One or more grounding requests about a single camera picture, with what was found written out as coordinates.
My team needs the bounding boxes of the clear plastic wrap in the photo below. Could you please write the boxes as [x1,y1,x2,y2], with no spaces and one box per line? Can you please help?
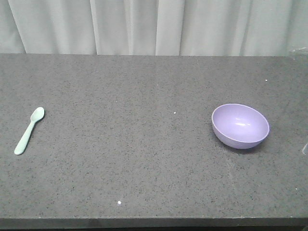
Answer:
[288,47,308,60]

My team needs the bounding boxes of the light green plastic spoon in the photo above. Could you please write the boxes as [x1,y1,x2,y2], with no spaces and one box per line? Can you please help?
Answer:
[14,107,45,155]

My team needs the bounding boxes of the purple plastic bowl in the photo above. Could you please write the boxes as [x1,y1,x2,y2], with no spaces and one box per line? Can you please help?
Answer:
[211,103,270,149]

